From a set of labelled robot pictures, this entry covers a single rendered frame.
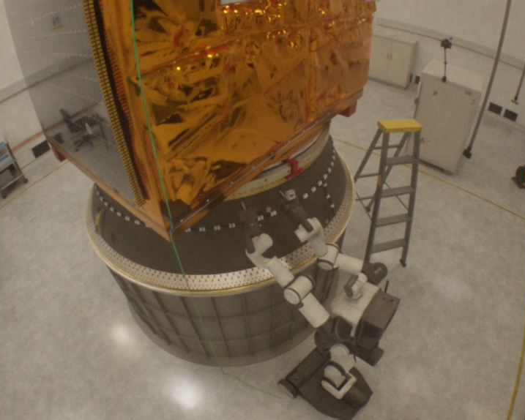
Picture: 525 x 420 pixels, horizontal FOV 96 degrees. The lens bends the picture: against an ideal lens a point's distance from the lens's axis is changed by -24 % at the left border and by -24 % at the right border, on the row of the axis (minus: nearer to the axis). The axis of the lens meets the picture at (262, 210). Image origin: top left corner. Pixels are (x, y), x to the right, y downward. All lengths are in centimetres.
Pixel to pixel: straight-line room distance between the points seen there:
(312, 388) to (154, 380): 135
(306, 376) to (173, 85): 225
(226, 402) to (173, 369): 56
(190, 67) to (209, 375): 243
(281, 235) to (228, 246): 31
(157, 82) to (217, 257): 109
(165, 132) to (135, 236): 100
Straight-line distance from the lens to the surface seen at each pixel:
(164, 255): 184
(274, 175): 166
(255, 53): 130
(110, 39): 95
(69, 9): 108
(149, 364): 302
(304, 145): 185
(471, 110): 489
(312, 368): 265
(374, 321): 149
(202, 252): 176
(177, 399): 286
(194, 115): 110
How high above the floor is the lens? 269
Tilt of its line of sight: 43 degrees down
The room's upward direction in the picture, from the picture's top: 2 degrees counter-clockwise
